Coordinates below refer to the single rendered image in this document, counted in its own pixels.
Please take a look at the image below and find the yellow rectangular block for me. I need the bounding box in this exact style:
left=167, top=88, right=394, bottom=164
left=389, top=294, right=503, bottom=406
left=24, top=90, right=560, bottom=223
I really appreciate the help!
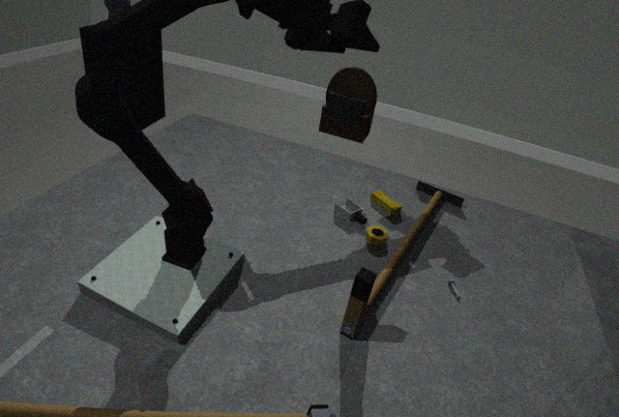
left=370, top=191, right=401, bottom=216

